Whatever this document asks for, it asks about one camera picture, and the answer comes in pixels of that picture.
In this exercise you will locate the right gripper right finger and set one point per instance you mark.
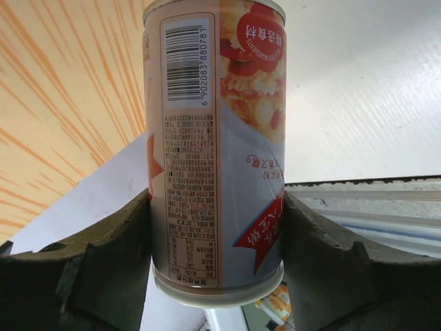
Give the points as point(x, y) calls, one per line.
point(339, 280)

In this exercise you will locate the pink red porridge can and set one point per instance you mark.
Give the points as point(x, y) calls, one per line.
point(215, 77)

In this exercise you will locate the aluminium mounting rail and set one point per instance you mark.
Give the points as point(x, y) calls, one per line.
point(400, 213)

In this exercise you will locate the wooden cube cabinet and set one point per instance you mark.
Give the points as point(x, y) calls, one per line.
point(71, 97)

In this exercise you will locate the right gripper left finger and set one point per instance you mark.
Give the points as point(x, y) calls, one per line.
point(95, 279)

